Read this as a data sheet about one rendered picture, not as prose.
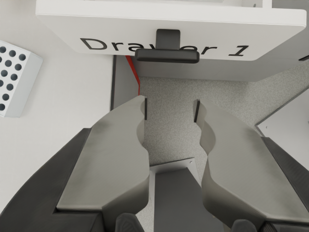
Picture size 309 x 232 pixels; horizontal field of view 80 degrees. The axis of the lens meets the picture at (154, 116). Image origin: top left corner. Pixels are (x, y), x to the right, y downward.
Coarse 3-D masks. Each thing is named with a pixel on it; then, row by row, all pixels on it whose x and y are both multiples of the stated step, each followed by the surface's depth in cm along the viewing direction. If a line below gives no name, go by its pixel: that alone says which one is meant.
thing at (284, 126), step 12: (300, 96) 108; (288, 108) 108; (300, 108) 108; (264, 120) 108; (276, 120) 108; (288, 120) 107; (300, 120) 107; (264, 132) 108; (276, 132) 107; (288, 132) 107; (300, 132) 107; (288, 144) 107; (300, 144) 107; (300, 156) 107
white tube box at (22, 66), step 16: (0, 48) 33; (16, 48) 33; (0, 64) 33; (16, 64) 33; (32, 64) 34; (0, 80) 33; (16, 80) 33; (32, 80) 36; (0, 96) 33; (16, 96) 33; (0, 112) 33; (16, 112) 35
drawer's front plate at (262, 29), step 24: (48, 0) 20; (72, 0) 20; (48, 24) 22; (72, 24) 21; (96, 24) 21; (120, 24) 21; (144, 24) 21; (168, 24) 20; (192, 24) 20; (216, 24) 20; (240, 24) 20; (264, 24) 19; (288, 24) 19; (72, 48) 29; (120, 48) 28; (192, 48) 26; (240, 48) 26; (264, 48) 25
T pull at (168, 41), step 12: (156, 36) 21; (168, 36) 21; (144, 48) 21; (156, 48) 21; (168, 48) 21; (144, 60) 22; (156, 60) 21; (168, 60) 21; (180, 60) 21; (192, 60) 21
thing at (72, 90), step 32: (0, 0) 37; (32, 0) 37; (0, 32) 37; (32, 32) 37; (64, 64) 36; (96, 64) 36; (128, 64) 63; (32, 96) 36; (64, 96) 36; (96, 96) 36; (128, 96) 66; (0, 128) 36; (32, 128) 36; (64, 128) 36; (0, 160) 36; (32, 160) 36; (0, 192) 36
